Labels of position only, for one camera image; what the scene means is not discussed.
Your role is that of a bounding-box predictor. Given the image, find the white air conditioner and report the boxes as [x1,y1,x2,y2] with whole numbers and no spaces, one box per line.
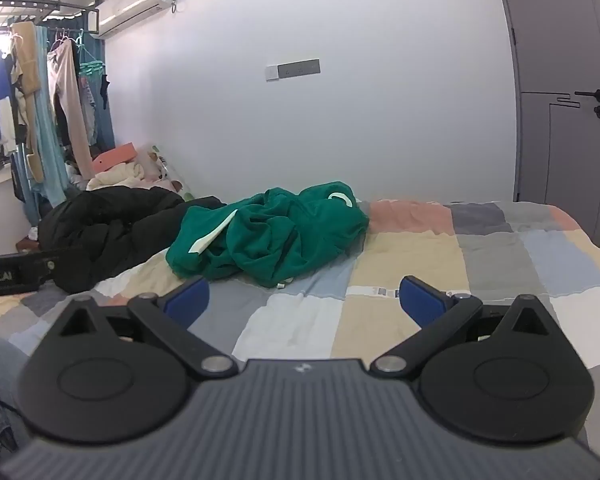
[87,0,173,38]

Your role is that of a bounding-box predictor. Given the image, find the beige hanging garment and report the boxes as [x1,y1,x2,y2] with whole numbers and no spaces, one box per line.
[9,21,46,183]

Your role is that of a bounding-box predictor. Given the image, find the pink folded cloth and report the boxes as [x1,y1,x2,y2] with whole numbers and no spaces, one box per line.
[92,143,137,175]

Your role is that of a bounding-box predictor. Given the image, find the person's jeans leg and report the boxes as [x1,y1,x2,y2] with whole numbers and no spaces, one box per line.
[0,332,33,463]

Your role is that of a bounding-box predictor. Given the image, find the light blue hanging garment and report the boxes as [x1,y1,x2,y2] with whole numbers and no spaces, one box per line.
[22,26,73,211]

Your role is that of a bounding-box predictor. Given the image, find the printed white pillow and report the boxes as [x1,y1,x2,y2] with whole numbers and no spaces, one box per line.
[139,144,197,202]

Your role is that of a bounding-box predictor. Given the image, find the grey door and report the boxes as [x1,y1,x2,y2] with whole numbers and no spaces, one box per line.
[491,0,600,248]

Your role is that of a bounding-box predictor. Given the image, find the green hoodie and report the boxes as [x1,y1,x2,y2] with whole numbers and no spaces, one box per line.
[166,181,371,289]

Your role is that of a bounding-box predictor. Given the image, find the cream cloth pile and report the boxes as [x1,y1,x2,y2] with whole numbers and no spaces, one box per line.
[86,162,147,192]

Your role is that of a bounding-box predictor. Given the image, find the patchwork bed blanket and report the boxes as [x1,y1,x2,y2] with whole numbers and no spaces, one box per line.
[0,199,600,413]

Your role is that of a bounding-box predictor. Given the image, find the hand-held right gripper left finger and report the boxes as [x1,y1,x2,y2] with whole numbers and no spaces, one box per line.
[46,275,240,377]

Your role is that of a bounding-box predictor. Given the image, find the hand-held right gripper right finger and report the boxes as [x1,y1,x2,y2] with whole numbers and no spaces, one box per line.
[370,275,563,377]

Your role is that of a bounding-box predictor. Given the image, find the black jacket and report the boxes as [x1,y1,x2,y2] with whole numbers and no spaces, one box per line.
[37,185,228,295]

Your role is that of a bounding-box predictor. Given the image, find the grey wall switch panel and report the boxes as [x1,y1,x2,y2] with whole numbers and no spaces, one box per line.
[265,58,322,82]

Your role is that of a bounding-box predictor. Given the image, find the pale pink hanging pants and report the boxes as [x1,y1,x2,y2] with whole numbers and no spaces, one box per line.
[47,37,95,183]

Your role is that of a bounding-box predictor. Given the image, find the metal clothes rack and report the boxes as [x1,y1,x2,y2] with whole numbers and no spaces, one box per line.
[0,0,104,36]

